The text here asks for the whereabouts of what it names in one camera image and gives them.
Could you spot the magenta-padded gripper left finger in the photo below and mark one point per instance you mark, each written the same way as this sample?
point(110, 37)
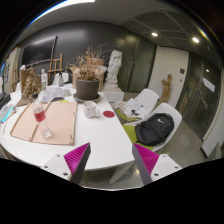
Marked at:
point(75, 160)

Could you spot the white ceramic cup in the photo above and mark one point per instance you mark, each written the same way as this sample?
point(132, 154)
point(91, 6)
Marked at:
point(89, 108)

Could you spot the small white bust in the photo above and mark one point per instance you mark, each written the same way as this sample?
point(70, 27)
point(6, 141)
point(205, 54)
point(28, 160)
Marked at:
point(22, 68)

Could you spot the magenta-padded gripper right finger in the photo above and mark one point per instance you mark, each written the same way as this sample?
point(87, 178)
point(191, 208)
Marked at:
point(148, 160)

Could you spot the small pale cup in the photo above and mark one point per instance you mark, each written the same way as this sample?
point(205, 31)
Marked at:
point(66, 92)

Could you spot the small yellow card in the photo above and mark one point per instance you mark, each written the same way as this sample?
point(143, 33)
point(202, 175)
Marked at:
point(64, 101)

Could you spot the green seat cushion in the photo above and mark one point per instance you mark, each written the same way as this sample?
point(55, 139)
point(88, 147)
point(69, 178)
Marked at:
point(130, 133)
point(122, 116)

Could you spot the golden carved relief sculpture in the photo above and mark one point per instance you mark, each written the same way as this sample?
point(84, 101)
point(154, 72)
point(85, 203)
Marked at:
point(30, 86)

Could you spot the grey round plant saucer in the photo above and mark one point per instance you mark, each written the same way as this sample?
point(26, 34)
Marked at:
point(86, 100)

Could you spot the flat round red coaster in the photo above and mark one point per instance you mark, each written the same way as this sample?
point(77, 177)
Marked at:
point(109, 114)

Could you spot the stack of white papers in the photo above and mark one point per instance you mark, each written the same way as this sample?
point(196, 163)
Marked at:
point(51, 93)

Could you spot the large white ceiling light panel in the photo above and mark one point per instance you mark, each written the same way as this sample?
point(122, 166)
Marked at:
point(63, 6)

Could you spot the black backpack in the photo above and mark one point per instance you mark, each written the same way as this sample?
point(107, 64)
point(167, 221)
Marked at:
point(154, 130)

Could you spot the wooden easel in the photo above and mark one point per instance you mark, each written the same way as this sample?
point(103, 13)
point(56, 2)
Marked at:
point(55, 68)

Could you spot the black wall screen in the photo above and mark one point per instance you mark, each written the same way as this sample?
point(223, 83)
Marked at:
point(38, 51)

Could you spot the brown wooden figure sculpture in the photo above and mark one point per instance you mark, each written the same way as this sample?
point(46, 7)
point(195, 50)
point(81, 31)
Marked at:
point(166, 88)

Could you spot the clear red-labelled drink bottle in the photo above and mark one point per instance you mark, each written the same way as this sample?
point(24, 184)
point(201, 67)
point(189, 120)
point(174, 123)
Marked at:
point(40, 118)

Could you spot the recessed ceiling lights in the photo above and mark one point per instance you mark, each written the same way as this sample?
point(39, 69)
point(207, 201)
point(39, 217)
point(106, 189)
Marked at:
point(154, 34)

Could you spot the black wall switch panel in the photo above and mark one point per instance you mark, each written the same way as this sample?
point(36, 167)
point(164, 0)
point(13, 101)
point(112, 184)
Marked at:
point(182, 71)

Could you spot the pile of printed papers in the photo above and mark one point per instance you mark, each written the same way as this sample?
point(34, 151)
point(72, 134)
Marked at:
point(133, 107)

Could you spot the small white figurine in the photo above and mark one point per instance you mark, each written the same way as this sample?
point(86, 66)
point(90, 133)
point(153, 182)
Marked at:
point(44, 78)

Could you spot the dark double door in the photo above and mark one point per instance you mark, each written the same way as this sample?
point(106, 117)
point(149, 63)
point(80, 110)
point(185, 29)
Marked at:
point(138, 63)

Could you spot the beige cabinet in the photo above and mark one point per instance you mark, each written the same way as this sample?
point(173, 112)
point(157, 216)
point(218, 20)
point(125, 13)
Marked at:
point(13, 66)

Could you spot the black flat box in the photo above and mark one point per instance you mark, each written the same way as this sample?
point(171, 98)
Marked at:
point(4, 99)

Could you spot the dried plant in grey pot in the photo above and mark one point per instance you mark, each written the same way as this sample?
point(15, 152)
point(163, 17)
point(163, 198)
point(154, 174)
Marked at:
point(87, 88)

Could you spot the teal printed booklet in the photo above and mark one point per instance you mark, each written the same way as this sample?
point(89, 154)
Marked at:
point(7, 112)

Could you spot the beige wooden-framed board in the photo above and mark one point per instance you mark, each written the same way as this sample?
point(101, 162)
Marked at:
point(60, 125)

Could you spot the tall white robed statue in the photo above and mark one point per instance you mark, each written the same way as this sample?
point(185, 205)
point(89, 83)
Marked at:
point(114, 66)

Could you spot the white statue pedestal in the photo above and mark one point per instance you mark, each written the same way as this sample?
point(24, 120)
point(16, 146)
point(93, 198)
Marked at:
point(113, 93)

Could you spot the brown cardboard box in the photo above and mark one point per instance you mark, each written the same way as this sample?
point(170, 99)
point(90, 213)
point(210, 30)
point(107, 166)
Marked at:
point(76, 76)

